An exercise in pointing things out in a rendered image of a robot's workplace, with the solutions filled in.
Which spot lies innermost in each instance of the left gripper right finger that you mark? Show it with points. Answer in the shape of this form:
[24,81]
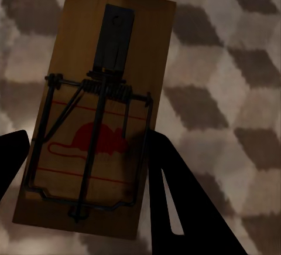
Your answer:
[205,230]

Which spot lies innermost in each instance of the mousetrap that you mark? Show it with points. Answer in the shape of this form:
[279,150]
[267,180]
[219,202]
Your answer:
[88,158]

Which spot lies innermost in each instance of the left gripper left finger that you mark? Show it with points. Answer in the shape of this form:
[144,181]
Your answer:
[14,148]

